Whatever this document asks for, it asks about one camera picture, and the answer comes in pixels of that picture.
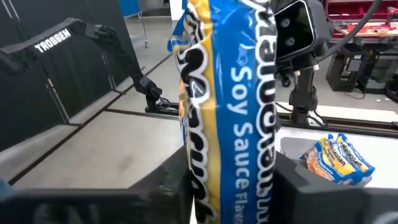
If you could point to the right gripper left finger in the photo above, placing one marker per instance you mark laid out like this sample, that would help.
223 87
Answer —
164 193

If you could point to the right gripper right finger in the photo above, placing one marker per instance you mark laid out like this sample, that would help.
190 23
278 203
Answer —
304 199

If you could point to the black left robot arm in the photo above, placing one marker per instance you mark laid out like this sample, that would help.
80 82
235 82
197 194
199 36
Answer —
53 40

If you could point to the black partition panel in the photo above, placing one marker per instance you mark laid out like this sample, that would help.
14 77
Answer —
25 109

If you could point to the cluttered workbench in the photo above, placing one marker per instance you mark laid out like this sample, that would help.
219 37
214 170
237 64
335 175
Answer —
373 31

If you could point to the black aluminium table frame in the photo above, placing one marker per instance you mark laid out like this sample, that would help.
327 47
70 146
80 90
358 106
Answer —
357 124

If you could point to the black camera on post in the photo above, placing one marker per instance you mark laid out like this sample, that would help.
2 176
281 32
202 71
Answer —
295 31

